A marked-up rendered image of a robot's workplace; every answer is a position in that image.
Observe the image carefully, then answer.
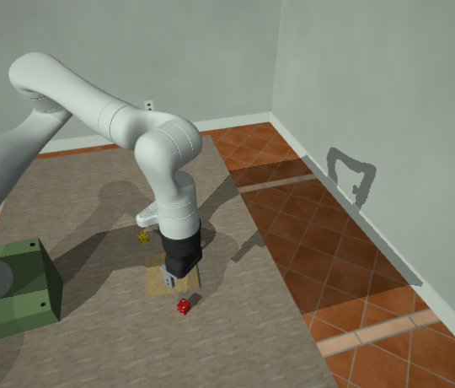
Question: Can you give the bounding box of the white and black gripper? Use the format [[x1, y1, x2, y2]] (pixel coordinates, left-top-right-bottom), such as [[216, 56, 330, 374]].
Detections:
[[136, 200, 202, 288]]

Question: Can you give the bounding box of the yellow die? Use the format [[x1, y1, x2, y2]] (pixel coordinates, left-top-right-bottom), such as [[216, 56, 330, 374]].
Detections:
[[137, 231, 149, 244]]

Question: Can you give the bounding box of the red die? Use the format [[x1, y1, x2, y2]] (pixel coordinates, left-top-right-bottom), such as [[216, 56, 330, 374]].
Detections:
[[177, 299, 190, 315]]

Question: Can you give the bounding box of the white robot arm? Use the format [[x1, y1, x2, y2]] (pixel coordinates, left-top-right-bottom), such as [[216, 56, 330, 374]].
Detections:
[[0, 51, 202, 218]]

